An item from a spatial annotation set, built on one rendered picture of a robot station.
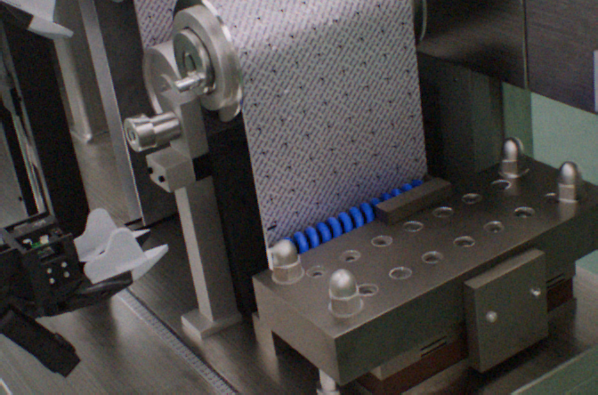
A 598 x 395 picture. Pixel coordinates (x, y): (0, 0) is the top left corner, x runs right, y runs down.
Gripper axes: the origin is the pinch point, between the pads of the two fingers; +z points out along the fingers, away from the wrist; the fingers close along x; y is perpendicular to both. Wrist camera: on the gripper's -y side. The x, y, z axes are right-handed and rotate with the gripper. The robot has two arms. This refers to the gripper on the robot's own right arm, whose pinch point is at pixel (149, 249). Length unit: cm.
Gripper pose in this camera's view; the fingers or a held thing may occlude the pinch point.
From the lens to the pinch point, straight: 118.6
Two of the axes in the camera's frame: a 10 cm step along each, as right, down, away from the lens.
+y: -1.4, -8.9, -4.4
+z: 8.3, -3.5, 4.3
